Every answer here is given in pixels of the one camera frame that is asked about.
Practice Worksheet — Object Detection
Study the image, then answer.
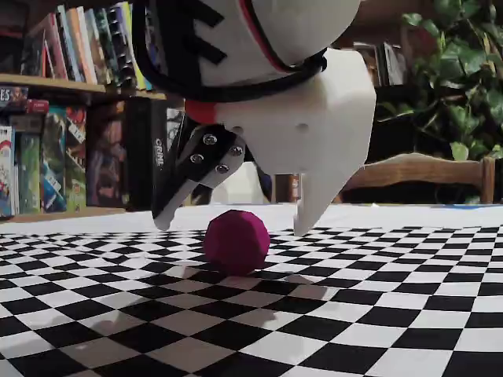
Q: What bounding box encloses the white spine book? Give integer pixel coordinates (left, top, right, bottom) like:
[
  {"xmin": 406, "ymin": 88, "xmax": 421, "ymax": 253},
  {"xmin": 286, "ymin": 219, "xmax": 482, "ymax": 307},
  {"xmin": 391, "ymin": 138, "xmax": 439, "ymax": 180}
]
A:
[{"xmin": 77, "ymin": 5, "xmax": 98, "ymax": 84}]

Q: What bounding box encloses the dark green book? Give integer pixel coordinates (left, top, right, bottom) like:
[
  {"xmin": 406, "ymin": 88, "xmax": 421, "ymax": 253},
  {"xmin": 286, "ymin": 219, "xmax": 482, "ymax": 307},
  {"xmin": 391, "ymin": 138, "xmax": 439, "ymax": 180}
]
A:
[{"xmin": 94, "ymin": 7, "xmax": 119, "ymax": 86}]

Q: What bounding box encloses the dark dotted spine book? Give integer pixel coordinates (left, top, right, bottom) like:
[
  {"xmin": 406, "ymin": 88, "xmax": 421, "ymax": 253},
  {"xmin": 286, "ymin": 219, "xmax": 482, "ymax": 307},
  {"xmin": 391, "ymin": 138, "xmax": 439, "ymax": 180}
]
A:
[{"xmin": 109, "ymin": 3, "xmax": 133, "ymax": 86}]

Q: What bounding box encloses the red green game box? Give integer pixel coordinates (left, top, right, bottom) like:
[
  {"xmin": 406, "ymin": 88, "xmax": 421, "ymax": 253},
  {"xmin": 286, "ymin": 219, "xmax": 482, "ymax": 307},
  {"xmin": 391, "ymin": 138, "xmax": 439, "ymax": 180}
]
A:
[{"xmin": 64, "ymin": 105, "xmax": 88, "ymax": 212}]

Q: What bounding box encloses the checkered print white mat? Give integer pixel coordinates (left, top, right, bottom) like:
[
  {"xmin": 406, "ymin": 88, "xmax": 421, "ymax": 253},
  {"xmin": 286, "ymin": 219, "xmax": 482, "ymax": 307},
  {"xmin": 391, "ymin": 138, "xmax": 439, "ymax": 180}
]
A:
[{"xmin": 0, "ymin": 203, "xmax": 503, "ymax": 377}]

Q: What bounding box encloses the pale upright book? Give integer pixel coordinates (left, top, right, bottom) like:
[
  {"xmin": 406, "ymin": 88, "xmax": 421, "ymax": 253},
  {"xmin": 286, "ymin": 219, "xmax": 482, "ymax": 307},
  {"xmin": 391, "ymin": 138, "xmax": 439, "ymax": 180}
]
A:
[{"xmin": 380, "ymin": 41, "xmax": 406, "ymax": 87}]

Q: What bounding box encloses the pink red book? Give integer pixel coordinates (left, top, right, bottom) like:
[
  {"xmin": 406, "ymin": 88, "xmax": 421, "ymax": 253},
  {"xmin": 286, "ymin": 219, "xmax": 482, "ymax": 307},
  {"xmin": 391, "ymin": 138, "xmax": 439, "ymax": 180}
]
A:
[{"xmin": 42, "ymin": 13, "xmax": 68, "ymax": 79}]

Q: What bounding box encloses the small red box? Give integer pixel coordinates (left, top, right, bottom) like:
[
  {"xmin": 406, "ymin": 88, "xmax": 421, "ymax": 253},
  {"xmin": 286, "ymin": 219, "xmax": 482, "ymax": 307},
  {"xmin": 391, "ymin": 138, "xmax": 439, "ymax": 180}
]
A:
[{"xmin": 26, "ymin": 99, "xmax": 50, "ymax": 115}]

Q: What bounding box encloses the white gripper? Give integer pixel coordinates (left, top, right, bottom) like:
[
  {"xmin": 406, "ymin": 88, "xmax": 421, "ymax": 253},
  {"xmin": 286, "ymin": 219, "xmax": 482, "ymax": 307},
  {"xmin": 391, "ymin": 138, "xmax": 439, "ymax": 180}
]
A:
[{"xmin": 151, "ymin": 49, "xmax": 376, "ymax": 236}]

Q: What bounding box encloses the pink faceted ball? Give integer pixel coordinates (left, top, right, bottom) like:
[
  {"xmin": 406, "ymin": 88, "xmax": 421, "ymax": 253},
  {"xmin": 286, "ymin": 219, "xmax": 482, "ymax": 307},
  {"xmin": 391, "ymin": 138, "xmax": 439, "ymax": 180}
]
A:
[{"xmin": 204, "ymin": 210, "xmax": 271, "ymax": 276}]

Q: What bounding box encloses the orange spine book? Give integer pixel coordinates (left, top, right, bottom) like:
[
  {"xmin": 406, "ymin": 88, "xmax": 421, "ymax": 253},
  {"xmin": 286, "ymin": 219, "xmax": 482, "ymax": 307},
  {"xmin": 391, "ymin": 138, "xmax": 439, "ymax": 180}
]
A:
[{"xmin": 289, "ymin": 172, "xmax": 302, "ymax": 204}]

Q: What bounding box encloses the grey game box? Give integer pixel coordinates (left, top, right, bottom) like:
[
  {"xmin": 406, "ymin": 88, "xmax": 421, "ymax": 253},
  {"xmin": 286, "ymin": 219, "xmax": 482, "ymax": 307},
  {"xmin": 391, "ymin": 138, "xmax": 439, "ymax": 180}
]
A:
[{"xmin": 165, "ymin": 106, "xmax": 185, "ymax": 146}]

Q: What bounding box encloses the white game box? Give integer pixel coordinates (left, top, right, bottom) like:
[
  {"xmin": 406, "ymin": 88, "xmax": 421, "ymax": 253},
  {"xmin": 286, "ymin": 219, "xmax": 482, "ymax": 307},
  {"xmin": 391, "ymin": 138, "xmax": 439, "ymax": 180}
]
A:
[{"xmin": 0, "ymin": 125, "xmax": 19, "ymax": 218}]

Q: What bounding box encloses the teal game box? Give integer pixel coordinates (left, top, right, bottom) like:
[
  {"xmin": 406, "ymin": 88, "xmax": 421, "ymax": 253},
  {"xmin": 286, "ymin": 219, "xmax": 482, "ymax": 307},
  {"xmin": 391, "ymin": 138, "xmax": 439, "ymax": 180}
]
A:
[{"xmin": 41, "ymin": 105, "xmax": 68, "ymax": 213}]

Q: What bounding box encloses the green pothos plant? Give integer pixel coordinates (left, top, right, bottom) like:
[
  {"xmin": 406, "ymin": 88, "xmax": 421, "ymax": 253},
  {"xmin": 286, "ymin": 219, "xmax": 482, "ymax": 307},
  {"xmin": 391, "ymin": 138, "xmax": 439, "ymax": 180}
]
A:
[{"xmin": 375, "ymin": 11, "xmax": 503, "ymax": 205}]

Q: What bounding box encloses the light wooden bookshelf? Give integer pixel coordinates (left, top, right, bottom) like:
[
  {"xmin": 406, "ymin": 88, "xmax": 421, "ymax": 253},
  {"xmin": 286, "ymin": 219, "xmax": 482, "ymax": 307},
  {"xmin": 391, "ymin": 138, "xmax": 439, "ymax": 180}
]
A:
[{"xmin": 0, "ymin": 0, "xmax": 503, "ymax": 223}]

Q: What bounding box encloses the wooden chair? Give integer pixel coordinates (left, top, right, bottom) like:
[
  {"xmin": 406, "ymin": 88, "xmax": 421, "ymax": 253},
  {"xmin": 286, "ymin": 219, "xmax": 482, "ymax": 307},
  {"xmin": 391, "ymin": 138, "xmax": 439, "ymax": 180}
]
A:
[{"xmin": 340, "ymin": 152, "xmax": 497, "ymax": 205}]

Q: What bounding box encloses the brown game box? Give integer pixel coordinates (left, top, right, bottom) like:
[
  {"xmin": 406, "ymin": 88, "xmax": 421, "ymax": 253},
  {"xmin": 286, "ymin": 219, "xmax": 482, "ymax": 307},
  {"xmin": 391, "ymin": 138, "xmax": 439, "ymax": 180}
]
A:
[{"xmin": 86, "ymin": 101, "xmax": 127, "ymax": 209}]

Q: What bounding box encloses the blue game box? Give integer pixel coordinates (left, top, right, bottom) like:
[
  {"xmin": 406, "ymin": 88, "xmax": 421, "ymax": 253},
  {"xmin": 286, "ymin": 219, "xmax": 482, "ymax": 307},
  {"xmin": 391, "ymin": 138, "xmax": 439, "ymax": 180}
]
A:
[{"xmin": 0, "ymin": 86, "xmax": 29, "ymax": 110}]

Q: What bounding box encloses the yellow green book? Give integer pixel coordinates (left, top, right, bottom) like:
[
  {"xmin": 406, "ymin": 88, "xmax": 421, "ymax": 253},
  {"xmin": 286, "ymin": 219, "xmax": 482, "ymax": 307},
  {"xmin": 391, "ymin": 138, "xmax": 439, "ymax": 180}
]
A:
[{"xmin": 120, "ymin": 2, "xmax": 147, "ymax": 90}]

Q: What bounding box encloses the black crime game box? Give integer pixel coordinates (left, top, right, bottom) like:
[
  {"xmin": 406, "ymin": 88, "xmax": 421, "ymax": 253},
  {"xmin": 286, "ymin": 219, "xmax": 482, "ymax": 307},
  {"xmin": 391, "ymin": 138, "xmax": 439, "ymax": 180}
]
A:
[{"xmin": 125, "ymin": 97, "xmax": 185, "ymax": 211}]

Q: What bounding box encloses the black camera cable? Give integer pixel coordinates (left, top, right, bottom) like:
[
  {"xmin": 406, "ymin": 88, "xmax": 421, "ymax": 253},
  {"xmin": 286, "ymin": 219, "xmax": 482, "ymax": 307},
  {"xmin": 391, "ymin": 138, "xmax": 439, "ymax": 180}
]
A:
[{"xmin": 131, "ymin": 0, "xmax": 329, "ymax": 104}]

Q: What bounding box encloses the tan orange book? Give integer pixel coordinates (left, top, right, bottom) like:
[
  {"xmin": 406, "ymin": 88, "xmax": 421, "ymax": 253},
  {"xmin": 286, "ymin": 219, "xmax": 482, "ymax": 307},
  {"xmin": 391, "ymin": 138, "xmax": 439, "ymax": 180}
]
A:
[{"xmin": 65, "ymin": 7, "xmax": 86, "ymax": 82}]

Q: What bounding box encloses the framed photo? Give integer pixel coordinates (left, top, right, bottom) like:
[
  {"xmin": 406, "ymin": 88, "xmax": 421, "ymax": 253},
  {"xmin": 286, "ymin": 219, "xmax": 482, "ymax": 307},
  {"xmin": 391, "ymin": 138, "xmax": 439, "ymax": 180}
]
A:
[{"xmin": 353, "ymin": 41, "xmax": 381, "ymax": 88}]

